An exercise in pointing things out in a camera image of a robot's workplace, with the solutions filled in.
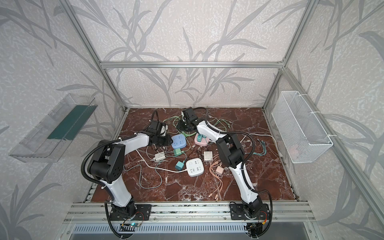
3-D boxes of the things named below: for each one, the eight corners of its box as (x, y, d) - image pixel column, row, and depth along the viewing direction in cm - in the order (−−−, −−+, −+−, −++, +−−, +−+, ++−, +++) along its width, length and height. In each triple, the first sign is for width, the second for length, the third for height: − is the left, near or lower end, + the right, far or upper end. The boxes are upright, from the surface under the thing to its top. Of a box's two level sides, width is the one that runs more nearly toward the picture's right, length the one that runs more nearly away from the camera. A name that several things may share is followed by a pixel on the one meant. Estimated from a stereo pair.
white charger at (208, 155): (204, 160, 93) (204, 158, 91) (204, 153, 96) (204, 151, 94) (212, 160, 93) (212, 158, 91) (212, 153, 96) (212, 151, 94)
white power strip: (189, 178, 86) (189, 177, 84) (185, 162, 92) (185, 160, 90) (205, 173, 88) (205, 172, 86) (200, 158, 94) (200, 156, 92)
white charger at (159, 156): (154, 162, 92) (154, 160, 91) (154, 155, 95) (153, 154, 93) (165, 158, 93) (165, 157, 92) (164, 152, 96) (164, 151, 95)
